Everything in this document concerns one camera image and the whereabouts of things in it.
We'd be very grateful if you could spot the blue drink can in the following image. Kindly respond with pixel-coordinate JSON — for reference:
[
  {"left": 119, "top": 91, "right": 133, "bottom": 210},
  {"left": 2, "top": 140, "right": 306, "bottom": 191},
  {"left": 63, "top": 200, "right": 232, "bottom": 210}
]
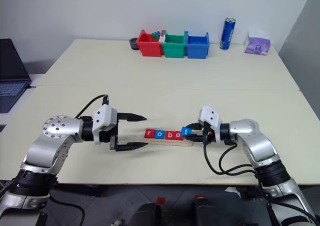
[{"left": 219, "top": 17, "right": 237, "bottom": 51}]

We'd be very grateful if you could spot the green plastic bin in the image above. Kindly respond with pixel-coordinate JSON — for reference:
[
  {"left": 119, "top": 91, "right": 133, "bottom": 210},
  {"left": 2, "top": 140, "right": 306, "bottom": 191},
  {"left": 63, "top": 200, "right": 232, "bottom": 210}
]
[{"left": 160, "top": 30, "right": 188, "bottom": 59}]

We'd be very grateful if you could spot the black laptop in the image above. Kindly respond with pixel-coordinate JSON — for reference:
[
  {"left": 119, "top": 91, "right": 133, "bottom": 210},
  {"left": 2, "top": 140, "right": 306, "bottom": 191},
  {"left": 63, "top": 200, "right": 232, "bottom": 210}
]
[{"left": 0, "top": 38, "right": 33, "bottom": 114}]

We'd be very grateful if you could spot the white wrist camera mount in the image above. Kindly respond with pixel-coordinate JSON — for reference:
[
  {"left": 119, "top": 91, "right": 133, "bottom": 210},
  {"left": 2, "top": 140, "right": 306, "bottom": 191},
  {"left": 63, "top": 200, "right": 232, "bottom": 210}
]
[
  {"left": 91, "top": 104, "right": 119, "bottom": 146},
  {"left": 197, "top": 105, "right": 223, "bottom": 131}
]

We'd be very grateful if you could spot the white and red small part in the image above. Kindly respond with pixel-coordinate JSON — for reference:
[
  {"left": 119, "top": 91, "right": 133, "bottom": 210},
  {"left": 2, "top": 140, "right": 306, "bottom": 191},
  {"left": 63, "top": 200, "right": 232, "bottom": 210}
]
[{"left": 158, "top": 30, "right": 168, "bottom": 45}]

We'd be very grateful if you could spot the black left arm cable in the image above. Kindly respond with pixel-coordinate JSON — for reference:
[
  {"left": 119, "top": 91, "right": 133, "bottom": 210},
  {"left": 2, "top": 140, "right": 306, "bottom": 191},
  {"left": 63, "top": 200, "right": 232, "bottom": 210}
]
[{"left": 74, "top": 93, "right": 111, "bottom": 119}]

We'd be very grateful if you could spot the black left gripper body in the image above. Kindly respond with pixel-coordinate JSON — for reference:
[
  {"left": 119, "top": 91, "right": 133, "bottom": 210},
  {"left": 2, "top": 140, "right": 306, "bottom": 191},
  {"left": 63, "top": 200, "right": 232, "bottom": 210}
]
[{"left": 98, "top": 112, "right": 120, "bottom": 152}]

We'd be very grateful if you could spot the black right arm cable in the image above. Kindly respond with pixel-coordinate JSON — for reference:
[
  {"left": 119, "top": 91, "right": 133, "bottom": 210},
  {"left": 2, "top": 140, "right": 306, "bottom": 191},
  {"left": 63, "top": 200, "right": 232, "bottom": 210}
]
[{"left": 202, "top": 132, "right": 259, "bottom": 177}]

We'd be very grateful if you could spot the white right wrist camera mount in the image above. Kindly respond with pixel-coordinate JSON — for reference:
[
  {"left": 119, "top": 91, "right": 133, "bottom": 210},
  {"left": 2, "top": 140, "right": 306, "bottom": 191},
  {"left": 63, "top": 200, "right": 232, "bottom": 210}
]
[{"left": 197, "top": 105, "right": 223, "bottom": 131}]

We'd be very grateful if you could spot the dark grey round bowl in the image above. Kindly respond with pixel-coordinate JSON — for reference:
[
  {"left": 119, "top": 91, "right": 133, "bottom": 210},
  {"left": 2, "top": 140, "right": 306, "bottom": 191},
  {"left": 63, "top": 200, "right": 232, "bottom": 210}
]
[{"left": 128, "top": 37, "right": 140, "bottom": 52}]

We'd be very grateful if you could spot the blue plastic bin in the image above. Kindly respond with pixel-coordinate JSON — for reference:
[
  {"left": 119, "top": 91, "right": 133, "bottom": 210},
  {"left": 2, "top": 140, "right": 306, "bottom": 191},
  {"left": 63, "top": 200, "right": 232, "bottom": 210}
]
[{"left": 185, "top": 31, "right": 211, "bottom": 60}]

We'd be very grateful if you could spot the wooden letter tray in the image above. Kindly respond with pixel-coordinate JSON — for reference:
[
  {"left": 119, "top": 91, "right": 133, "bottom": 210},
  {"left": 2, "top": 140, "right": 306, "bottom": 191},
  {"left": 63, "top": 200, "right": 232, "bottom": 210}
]
[{"left": 146, "top": 120, "right": 194, "bottom": 148}]

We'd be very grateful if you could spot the white crumpled paper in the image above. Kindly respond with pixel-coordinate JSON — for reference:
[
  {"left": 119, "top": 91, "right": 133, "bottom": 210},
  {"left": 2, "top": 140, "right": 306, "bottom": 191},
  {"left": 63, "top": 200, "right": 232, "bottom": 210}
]
[{"left": 224, "top": 186, "right": 241, "bottom": 197}]

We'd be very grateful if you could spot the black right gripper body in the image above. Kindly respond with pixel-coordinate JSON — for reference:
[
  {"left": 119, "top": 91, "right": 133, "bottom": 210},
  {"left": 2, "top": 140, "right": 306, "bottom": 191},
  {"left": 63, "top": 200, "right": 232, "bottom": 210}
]
[{"left": 202, "top": 121, "right": 218, "bottom": 145}]

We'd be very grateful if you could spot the red plastic bin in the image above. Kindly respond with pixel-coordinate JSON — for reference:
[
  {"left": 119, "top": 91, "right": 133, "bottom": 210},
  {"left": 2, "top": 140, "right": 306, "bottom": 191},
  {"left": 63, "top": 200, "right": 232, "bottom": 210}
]
[{"left": 136, "top": 29, "right": 164, "bottom": 58}]

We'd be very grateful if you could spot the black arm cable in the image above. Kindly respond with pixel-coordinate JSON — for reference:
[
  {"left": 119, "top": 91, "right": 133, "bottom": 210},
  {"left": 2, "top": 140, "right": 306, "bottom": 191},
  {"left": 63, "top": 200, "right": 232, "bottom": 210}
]
[
  {"left": 74, "top": 93, "right": 111, "bottom": 119},
  {"left": 202, "top": 132, "right": 259, "bottom": 177}
]

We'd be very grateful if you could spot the purple tissue pack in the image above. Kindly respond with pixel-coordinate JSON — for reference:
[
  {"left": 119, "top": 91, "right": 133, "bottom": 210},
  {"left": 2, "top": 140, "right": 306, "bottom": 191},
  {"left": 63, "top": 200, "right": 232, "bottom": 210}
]
[{"left": 244, "top": 29, "right": 272, "bottom": 56}]

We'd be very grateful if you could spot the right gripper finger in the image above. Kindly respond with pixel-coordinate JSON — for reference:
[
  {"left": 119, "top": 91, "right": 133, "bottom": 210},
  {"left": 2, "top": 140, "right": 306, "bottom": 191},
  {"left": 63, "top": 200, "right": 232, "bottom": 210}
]
[
  {"left": 184, "top": 134, "right": 205, "bottom": 142},
  {"left": 184, "top": 122, "right": 204, "bottom": 132}
]

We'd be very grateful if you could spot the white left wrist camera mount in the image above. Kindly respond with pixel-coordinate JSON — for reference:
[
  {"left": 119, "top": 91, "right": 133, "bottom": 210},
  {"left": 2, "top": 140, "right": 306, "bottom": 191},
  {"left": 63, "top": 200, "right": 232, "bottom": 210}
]
[{"left": 91, "top": 104, "right": 119, "bottom": 146}]

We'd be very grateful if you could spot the dark rounded shape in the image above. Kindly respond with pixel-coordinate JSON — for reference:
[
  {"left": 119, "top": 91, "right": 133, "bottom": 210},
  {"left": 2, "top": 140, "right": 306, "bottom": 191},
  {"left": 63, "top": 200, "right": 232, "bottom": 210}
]
[
  {"left": 128, "top": 202, "right": 164, "bottom": 226},
  {"left": 192, "top": 196, "right": 227, "bottom": 226}
]

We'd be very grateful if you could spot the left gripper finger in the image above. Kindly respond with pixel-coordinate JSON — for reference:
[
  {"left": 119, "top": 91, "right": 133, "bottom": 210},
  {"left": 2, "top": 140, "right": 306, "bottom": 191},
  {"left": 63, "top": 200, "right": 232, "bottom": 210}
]
[
  {"left": 117, "top": 112, "right": 148, "bottom": 124},
  {"left": 115, "top": 142, "right": 150, "bottom": 153}
]

